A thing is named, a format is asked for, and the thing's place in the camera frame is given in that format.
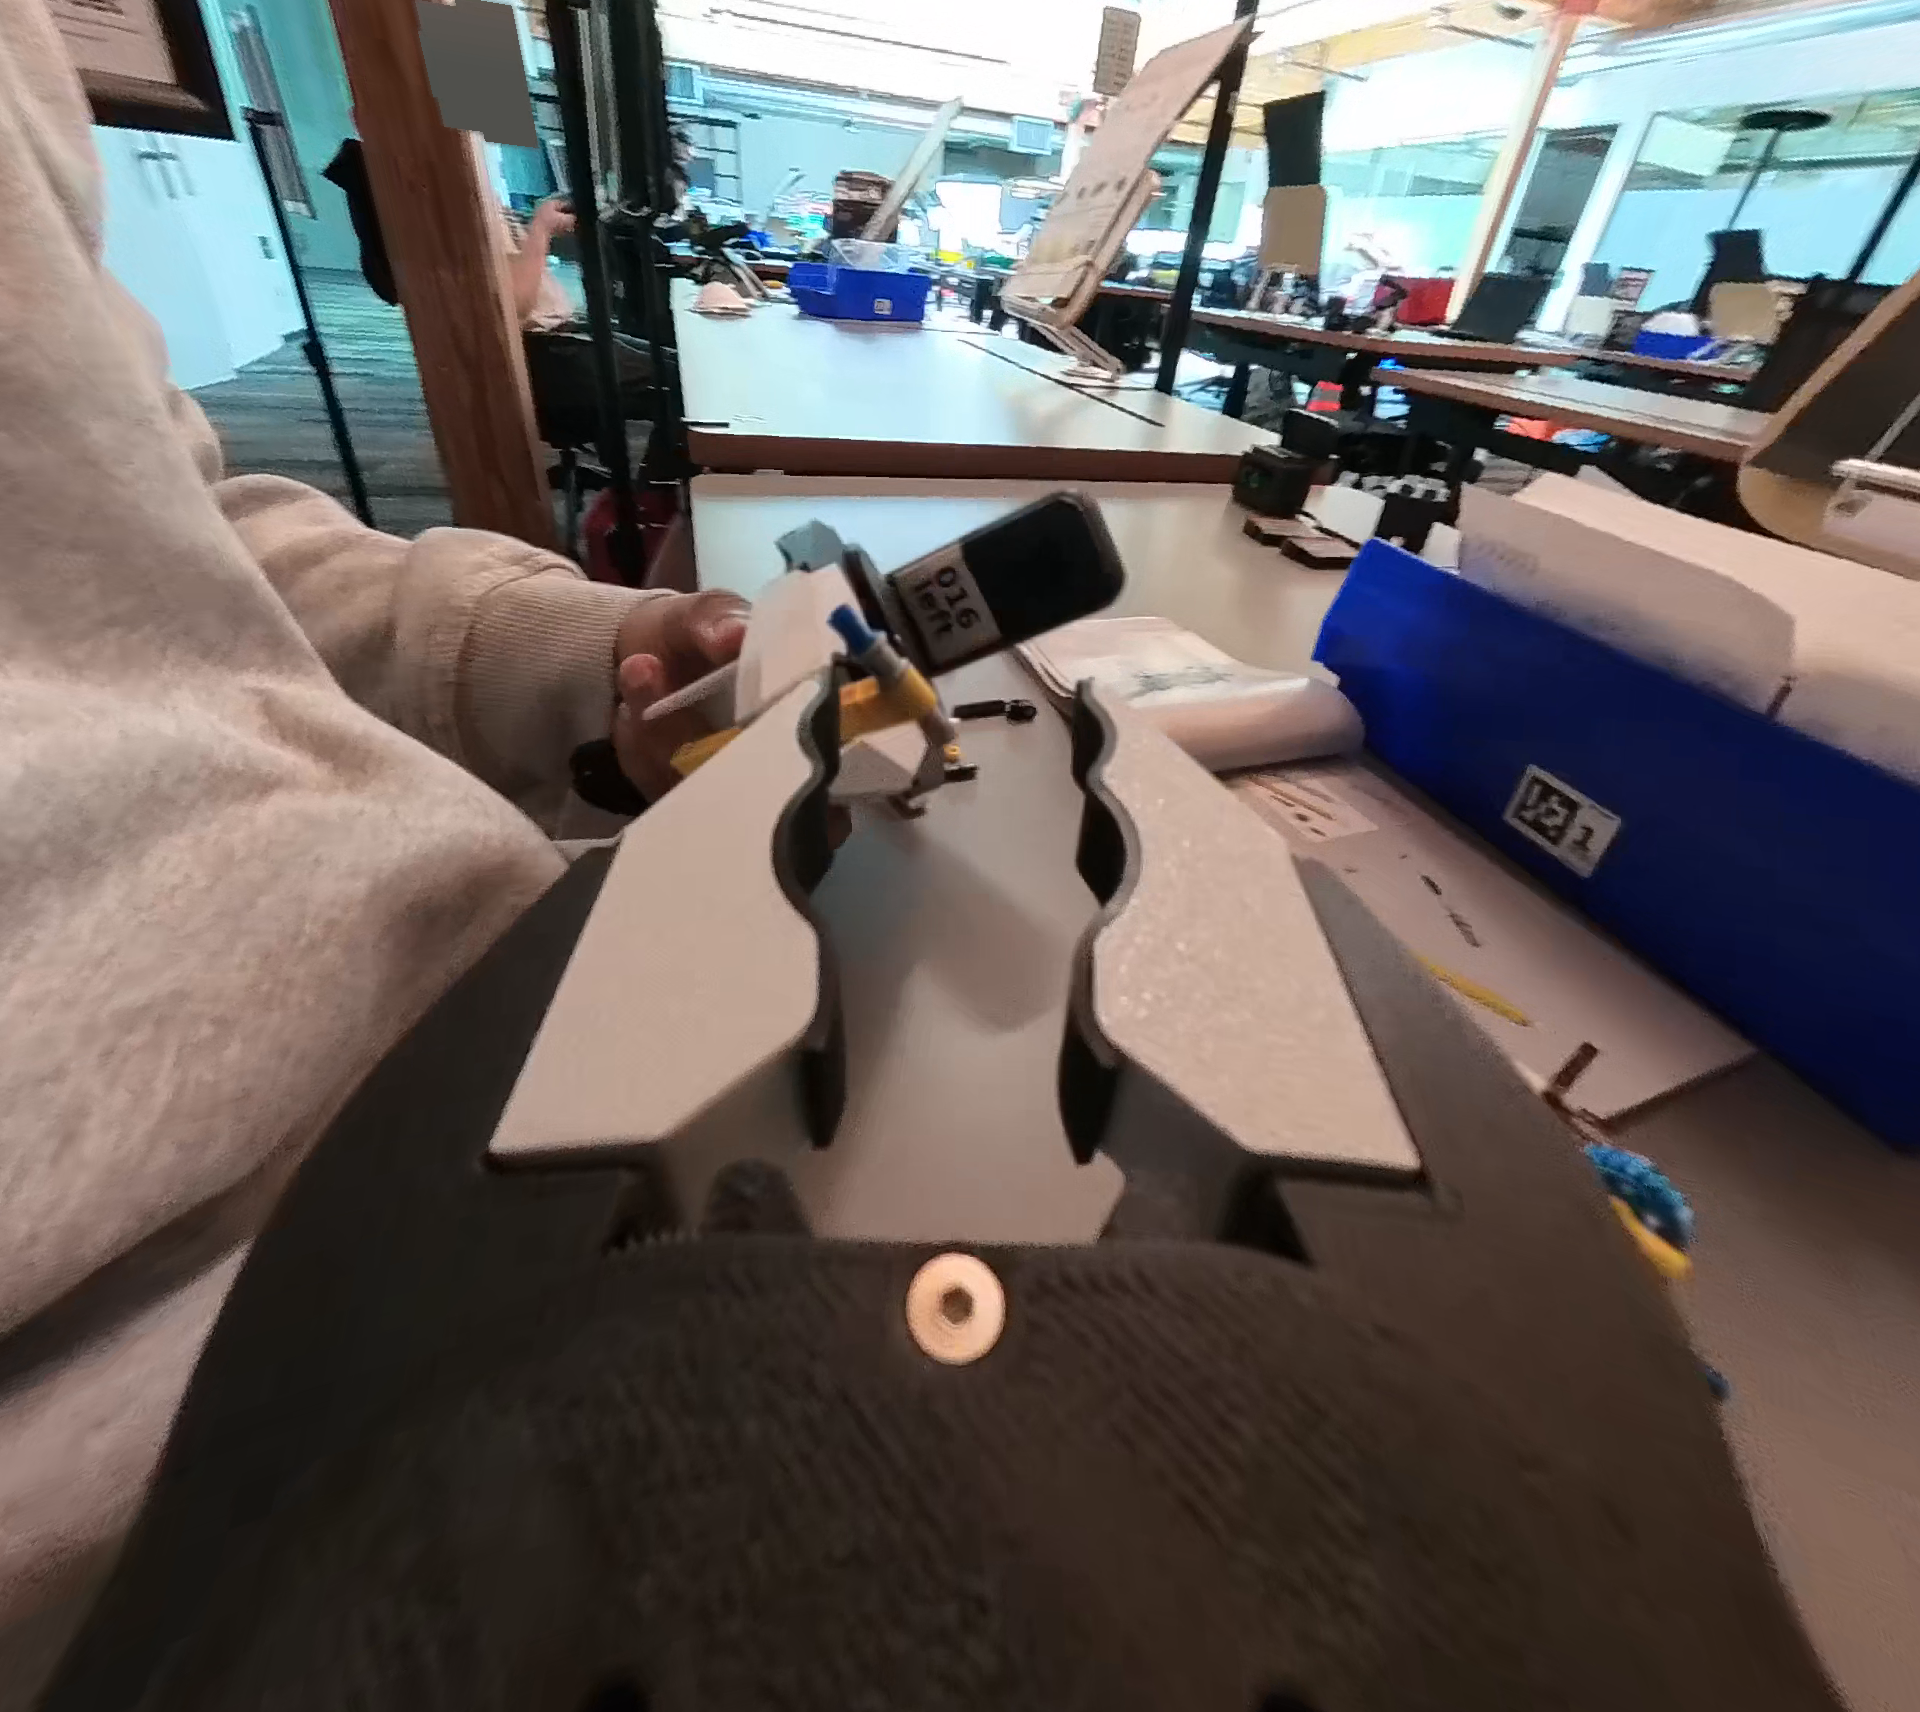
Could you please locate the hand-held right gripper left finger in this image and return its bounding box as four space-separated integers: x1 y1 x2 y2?
482 674 850 1226

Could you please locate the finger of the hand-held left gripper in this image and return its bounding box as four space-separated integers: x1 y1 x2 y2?
825 721 932 805
732 567 847 754

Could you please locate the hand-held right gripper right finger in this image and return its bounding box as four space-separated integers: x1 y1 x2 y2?
1054 680 1428 1233

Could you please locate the long yellow lego beam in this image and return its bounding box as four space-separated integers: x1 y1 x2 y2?
666 674 920 782

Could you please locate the blue and white lego pin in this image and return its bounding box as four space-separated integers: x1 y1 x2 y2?
828 602 966 770

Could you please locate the multicoloured lego assembly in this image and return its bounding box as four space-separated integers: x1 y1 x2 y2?
1582 1138 1731 1405

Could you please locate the person's left forearm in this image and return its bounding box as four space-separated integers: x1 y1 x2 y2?
194 465 671 844

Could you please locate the lego instruction booklet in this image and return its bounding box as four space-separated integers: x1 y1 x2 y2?
1016 624 1369 775

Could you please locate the person's left hand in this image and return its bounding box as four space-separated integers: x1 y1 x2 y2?
613 590 757 802

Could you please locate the white work table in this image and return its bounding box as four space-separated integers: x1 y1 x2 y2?
1102 293 1781 470
666 278 1279 488

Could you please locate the small blue bin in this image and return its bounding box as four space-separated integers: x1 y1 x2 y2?
787 260 937 321

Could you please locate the tilted wooden board stand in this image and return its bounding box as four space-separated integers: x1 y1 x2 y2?
1740 271 1920 573
997 15 1263 379

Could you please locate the blue bin with marker label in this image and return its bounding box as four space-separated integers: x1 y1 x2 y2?
1309 536 1920 1152

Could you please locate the black metal pole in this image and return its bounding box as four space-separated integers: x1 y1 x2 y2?
1155 0 1310 397
540 0 640 543

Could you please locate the person in grey sweatshirt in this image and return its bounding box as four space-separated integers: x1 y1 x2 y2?
0 0 602 1712

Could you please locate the black tripod stand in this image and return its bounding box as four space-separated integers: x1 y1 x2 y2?
245 103 379 530

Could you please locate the wooden post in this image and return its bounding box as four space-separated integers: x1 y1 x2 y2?
276 0 560 552

